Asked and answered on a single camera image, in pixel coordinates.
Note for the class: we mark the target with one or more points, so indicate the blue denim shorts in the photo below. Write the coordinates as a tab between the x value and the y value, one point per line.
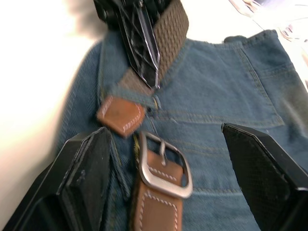
214	84

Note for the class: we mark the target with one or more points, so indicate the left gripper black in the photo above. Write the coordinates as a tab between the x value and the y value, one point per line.
108	13

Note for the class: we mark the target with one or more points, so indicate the white printed paper clutter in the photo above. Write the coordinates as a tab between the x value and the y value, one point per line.
286	21

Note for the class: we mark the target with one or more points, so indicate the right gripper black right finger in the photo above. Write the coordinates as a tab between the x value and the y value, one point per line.
267	183

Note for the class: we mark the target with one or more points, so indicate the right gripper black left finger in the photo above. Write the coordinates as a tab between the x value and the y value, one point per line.
79	183

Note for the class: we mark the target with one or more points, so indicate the olive braided belt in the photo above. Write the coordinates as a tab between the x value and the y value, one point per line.
171	38

